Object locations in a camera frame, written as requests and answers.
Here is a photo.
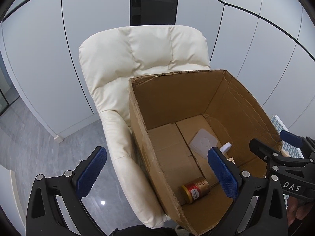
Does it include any brown cardboard box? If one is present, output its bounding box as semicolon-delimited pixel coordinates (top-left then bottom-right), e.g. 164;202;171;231
128;69;286;236

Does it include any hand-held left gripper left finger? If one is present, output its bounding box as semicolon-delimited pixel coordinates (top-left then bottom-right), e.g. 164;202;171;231
26;146;108;236

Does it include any cream padded chair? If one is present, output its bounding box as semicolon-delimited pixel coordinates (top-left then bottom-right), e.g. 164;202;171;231
78;25;211;228

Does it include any blue yellow checkered tablecloth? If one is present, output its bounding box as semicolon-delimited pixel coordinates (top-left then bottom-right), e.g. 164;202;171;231
271;114;304;159

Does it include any person's right hand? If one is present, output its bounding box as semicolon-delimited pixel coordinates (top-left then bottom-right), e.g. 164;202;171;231
285;197;315;229

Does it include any translucent square lid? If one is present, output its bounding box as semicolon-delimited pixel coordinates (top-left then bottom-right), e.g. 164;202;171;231
189;128;217;159

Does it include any red and gold tin can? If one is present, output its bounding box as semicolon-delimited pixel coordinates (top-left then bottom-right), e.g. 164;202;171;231
181;176;209;204

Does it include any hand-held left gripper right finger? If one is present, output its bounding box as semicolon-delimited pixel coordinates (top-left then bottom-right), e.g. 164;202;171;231
207;146;288;236

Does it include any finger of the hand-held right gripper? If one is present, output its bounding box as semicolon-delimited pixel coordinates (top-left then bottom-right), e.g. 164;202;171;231
249;139;315;171
280;130;315;158

